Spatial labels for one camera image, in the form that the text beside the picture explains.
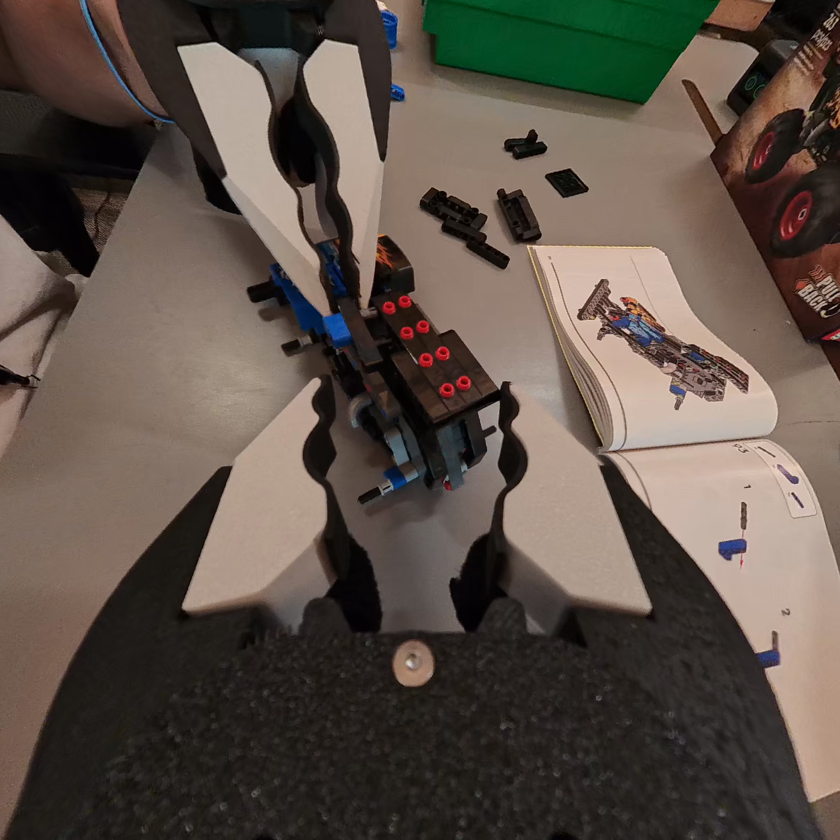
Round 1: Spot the person's left forearm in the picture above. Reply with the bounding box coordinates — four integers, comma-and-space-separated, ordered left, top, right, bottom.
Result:
0, 0, 175, 129

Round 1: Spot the black lego frame piece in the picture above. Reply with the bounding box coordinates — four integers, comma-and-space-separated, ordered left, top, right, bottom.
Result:
497, 188, 543, 242

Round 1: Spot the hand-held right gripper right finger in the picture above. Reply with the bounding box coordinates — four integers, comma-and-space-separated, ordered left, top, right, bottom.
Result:
491, 382, 652, 635

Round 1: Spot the lego instruction booklet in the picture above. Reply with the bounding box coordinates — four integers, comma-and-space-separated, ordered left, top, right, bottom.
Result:
528, 246, 840, 805

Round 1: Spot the black blue lego car model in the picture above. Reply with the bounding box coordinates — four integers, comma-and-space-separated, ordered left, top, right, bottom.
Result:
248, 235, 505, 508

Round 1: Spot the black device with green display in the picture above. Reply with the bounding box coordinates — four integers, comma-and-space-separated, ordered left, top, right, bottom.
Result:
727, 39, 799, 116

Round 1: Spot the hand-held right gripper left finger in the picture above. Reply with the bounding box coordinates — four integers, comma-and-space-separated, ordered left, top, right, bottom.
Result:
182, 377, 347, 634

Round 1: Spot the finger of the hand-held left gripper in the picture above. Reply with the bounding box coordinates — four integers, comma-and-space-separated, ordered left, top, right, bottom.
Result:
298, 38, 388, 309
177, 42, 333, 316

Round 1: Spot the green storage bin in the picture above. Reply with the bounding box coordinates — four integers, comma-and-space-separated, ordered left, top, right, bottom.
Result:
422, 0, 723, 106

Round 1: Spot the lego set cardboard box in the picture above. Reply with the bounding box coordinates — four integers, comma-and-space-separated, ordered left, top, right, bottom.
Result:
682, 0, 840, 343

